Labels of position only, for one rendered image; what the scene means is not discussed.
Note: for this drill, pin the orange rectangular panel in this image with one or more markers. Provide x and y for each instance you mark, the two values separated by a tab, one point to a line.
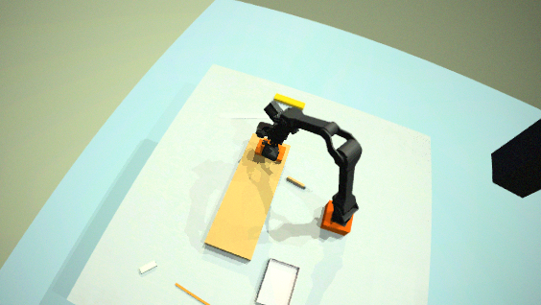
240	219

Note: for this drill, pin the yellow rectangular bar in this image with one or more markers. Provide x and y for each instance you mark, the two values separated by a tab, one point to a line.
289	101

